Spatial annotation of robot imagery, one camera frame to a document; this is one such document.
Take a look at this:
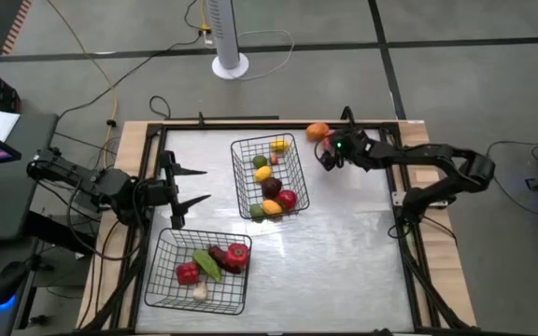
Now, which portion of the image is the white fan cable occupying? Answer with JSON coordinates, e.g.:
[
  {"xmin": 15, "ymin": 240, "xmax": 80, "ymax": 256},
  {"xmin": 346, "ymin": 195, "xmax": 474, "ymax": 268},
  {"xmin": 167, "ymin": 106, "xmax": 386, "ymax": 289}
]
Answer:
[{"xmin": 203, "ymin": 28, "xmax": 296, "ymax": 81}]

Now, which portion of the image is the black metal table frame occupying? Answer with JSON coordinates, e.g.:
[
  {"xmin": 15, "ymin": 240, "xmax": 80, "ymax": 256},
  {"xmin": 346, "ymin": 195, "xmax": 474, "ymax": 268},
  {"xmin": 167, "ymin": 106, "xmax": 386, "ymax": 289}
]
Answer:
[{"xmin": 77, "ymin": 105, "xmax": 480, "ymax": 336}]

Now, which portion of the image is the black wire basket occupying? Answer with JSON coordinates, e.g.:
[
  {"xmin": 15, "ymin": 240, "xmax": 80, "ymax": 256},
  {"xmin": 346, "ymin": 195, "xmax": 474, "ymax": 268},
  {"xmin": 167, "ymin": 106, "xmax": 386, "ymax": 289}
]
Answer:
[
  {"xmin": 143, "ymin": 227, "xmax": 253, "ymax": 316},
  {"xmin": 230, "ymin": 133, "xmax": 311, "ymax": 220}
]

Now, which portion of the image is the yellow floor cable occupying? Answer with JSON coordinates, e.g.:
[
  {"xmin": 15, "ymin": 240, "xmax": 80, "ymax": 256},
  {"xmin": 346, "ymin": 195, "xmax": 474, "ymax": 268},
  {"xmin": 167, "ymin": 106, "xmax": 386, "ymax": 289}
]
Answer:
[{"xmin": 46, "ymin": 0, "xmax": 120, "ymax": 169}]

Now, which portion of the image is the dark red sweet potato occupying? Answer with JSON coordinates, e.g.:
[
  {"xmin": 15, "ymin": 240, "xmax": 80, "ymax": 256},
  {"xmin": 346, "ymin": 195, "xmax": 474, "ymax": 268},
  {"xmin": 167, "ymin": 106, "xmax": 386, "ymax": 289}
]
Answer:
[{"xmin": 207, "ymin": 245, "xmax": 243, "ymax": 275}]

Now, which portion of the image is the red apple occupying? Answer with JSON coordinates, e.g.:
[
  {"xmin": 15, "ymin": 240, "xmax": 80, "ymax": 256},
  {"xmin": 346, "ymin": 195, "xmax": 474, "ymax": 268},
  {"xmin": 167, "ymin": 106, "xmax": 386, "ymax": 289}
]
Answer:
[{"xmin": 276, "ymin": 189, "xmax": 299, "ymax": 211}]

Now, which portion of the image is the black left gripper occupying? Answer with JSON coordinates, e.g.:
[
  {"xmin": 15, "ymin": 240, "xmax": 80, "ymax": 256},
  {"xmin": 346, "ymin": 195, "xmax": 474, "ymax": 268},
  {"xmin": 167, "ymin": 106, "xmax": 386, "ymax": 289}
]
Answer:
[{"xmin": 136, "ymin": 149, "xmax": 212, "ymax": 231}]

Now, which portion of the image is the dark purple plum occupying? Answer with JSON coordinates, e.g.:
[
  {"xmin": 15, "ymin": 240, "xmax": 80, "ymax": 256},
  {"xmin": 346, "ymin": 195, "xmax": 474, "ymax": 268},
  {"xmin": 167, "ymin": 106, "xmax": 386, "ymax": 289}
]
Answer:
[{"xmin": 261, "ymin": 176, "xmax": 283, "ymax": 200}]

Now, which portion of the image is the white tower fan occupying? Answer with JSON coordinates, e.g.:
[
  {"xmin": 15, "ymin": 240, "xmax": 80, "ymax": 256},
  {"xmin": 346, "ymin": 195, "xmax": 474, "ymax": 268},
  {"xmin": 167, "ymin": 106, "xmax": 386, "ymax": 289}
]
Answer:
[{"xmin": 205, "ymin": 0, "xmax": 250, "ymax": 80}]

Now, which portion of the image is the thin black stand cable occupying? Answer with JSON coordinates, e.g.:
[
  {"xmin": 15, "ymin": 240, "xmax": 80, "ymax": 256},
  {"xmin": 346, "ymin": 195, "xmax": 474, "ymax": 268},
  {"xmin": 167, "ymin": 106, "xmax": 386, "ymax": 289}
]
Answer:
[{"xmin": 485, "ymin": 139, "xmax": 538, "ymax": 217}]

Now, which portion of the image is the orange yellow mango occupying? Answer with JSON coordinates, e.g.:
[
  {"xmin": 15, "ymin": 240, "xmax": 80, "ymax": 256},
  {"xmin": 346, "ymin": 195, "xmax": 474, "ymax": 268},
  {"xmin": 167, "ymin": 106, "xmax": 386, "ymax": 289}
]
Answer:
[{"xmin": 261, "ymin": 199, "xmax": 284, "ymax": 217}]

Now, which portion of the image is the looped black cable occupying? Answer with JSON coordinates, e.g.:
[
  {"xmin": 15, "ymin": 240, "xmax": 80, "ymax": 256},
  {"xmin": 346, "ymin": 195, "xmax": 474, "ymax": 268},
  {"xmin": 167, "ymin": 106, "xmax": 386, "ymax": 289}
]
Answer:
[{"xmin": 149, "ymin": 94, "xmax": 173, "ymax": 120}]

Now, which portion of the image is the green leafy vegetable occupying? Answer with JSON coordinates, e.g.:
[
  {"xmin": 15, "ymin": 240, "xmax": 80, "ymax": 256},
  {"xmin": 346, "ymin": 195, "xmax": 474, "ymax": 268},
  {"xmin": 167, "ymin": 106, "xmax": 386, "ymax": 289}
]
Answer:
[{"xmin": 191, "ymin": 248, "xmax": 223, "ymax": 284}]

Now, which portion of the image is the black computer mouse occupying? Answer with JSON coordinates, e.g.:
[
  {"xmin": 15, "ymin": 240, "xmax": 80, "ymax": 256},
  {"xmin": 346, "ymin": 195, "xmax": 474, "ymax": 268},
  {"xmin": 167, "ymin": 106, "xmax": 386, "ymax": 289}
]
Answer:
[{"xmin": 0, "ymin": 260, "xmax": 30, "ymax": 312}]

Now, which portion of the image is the long black floor cable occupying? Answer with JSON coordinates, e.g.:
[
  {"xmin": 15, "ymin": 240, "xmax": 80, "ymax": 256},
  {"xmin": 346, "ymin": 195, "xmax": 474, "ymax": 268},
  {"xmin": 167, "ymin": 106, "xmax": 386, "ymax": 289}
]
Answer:
[{"xmin": 56, "ymin": 0, "xmax": 207, "ymax": 121}]

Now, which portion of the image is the white garlic bulb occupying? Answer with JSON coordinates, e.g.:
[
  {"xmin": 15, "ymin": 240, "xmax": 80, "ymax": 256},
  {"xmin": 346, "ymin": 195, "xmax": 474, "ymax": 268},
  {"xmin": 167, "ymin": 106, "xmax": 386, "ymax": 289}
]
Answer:
[{"xmin": 191, "ymin": 280, "xmax": 209, "ymax": 302}]

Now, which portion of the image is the grey desk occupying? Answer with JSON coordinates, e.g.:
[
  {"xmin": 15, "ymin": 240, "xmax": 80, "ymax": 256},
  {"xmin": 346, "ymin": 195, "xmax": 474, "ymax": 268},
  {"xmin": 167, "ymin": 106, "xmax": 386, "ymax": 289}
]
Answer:
[{"xmin": 0, "ymin": 111, "xmax": 60, "ymax": 242}]

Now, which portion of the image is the red bell pepper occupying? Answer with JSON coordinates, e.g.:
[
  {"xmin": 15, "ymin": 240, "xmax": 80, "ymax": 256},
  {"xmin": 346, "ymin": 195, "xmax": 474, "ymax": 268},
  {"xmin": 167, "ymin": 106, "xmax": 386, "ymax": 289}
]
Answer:
[
  {"xmin": 224, "ymin": 243, "xmax": 250, "ymax": 269},
  {"xmin": 175, "ymin": 261, "xmax": 201, "ymax": 287}
]

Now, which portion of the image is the orange fruit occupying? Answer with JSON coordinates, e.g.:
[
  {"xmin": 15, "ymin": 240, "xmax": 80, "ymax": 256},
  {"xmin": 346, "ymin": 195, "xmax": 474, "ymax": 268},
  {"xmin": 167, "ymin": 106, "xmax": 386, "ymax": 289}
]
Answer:
[{"xmin": 305, "ymin": 121, "xmax": 331, "ymax": 143}]

